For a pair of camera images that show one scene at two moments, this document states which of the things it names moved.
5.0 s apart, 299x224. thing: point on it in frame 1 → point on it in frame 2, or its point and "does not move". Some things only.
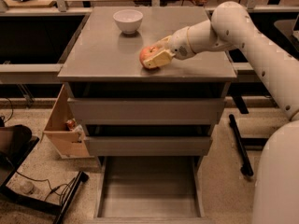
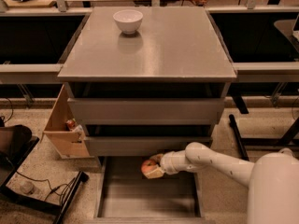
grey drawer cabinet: (129, 111) does not move
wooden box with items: (64, 132) does not move
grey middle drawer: (149, 146) does not move
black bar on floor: (239, 145) does not move
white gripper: (179, 44) → (167, 163)
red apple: (147, 53) → (148, 165)
